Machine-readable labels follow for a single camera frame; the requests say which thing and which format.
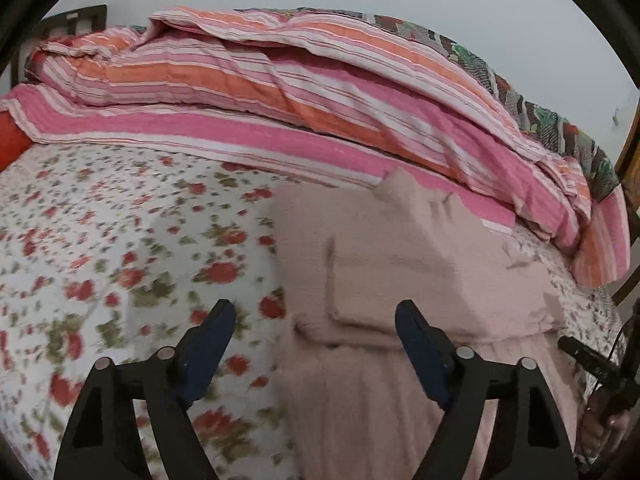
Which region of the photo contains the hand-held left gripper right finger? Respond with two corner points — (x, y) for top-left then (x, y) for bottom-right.
(394, 300), (581, 480)

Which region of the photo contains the red pillow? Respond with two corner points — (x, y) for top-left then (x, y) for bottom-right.
(0, 112), (33, 171)

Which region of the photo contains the dark wooden slatted headboard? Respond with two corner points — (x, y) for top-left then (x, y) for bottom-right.
(10, 4), (108, 86)

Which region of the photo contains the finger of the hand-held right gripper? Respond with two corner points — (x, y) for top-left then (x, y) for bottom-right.
(557, 336), (622, 387)

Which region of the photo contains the pink knit sweater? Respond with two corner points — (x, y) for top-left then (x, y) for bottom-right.
(272, 167), (586, 480)

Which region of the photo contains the person's right hand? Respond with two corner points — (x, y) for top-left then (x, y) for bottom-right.
(577, 392), (633, 463)

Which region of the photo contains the patterned green brown pillow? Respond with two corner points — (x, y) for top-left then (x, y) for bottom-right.
(235, 7), (623, 203)

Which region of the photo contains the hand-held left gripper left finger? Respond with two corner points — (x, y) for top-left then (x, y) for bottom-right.
(52, 299), (237, 480)

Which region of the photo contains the pink orange striped quilt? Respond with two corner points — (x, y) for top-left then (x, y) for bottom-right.
(0, 6), (632, 288)

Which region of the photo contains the floral bedsheet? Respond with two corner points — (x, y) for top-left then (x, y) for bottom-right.
(0, 142), (626, 480)

